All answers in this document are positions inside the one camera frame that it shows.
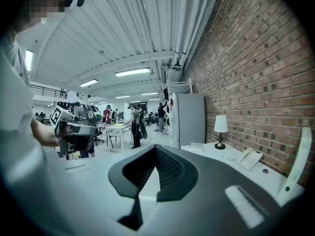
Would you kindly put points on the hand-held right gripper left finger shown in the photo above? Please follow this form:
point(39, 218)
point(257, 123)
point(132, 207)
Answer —
point(93, 181)

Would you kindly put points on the black office chair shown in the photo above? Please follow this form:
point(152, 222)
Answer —
point(98, 134)

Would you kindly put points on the white metal rack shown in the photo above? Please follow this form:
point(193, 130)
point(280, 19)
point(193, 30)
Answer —
point(179, 82)

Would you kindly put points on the long ceiling light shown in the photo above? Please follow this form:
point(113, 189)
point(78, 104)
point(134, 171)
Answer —
point(29, 60)
point(88, 82)
point(133, 72)

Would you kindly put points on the white ceiling pipes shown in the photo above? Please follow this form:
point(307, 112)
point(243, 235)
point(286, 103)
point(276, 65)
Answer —
point(183, 21)

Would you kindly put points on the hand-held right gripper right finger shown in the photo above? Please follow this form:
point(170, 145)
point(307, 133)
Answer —
point(209, 193)

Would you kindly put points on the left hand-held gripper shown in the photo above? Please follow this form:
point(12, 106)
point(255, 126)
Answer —
point(57, 115)

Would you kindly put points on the white power strip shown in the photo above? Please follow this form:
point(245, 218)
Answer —
point(150, 140)

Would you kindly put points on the person's left forearm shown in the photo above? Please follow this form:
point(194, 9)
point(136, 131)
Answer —
point(41, 134)

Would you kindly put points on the white table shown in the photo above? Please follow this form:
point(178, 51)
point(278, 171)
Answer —
point(118, 128)

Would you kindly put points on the white table lamp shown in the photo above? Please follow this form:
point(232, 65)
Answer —
point(220, 123)

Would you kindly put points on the person's grey t-shirt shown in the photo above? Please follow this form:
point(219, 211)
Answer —
point(14, 107)

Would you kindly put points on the white desk telephone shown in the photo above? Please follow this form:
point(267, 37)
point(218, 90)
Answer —
point(248, 160)

